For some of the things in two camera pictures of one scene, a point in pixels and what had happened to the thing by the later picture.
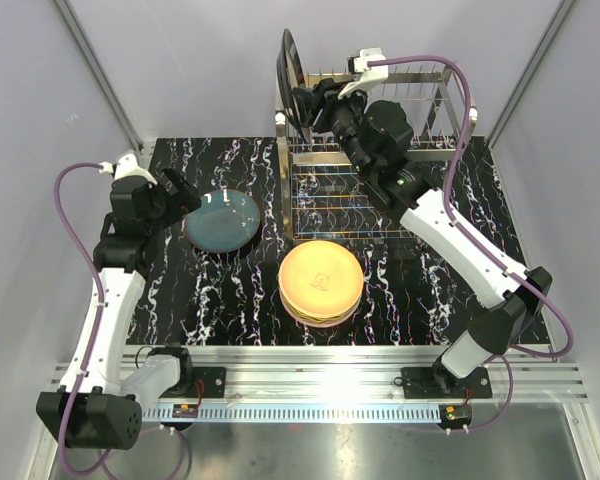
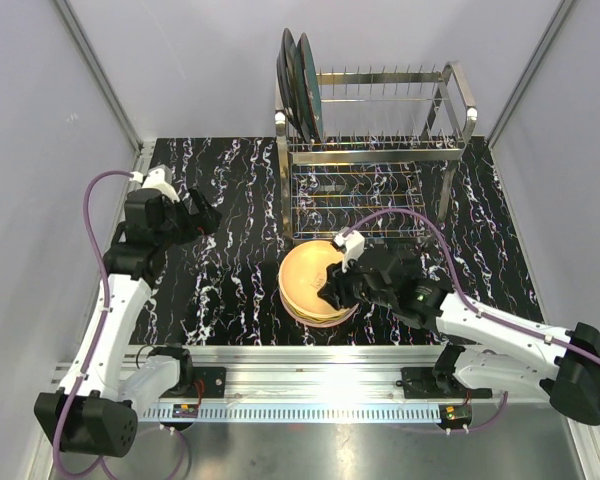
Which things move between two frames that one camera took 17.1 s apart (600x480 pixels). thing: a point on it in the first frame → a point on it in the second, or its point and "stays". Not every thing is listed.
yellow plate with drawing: [321, 278] stays
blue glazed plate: [226, 221] → [308, 89]
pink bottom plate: [315, 324] stays
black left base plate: [213, 381] stays
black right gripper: [324, 96] → [336, 290]
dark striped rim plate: [291, 76] stays
